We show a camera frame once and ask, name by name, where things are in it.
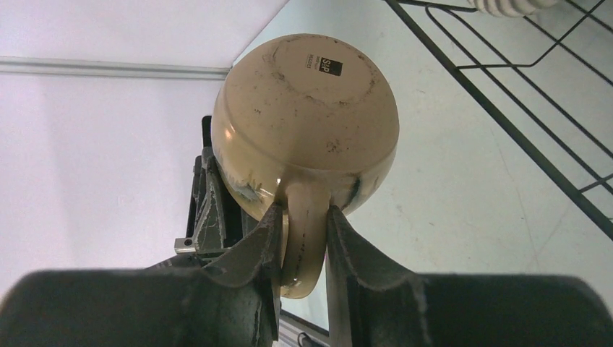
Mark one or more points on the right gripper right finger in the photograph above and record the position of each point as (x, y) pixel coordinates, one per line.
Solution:
(371, 299)

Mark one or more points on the black wire dish rack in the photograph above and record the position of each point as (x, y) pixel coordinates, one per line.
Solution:
(544, 79)

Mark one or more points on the beige ceramic cup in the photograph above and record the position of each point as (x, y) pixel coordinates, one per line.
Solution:
(308, 122)

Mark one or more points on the white ribbed cup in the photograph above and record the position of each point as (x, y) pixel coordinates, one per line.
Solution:
(511, 8)

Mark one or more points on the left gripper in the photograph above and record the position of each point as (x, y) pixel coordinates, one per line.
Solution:
(215, 222)

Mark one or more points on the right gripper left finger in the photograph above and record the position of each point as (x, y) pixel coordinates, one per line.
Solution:
(235, 299)

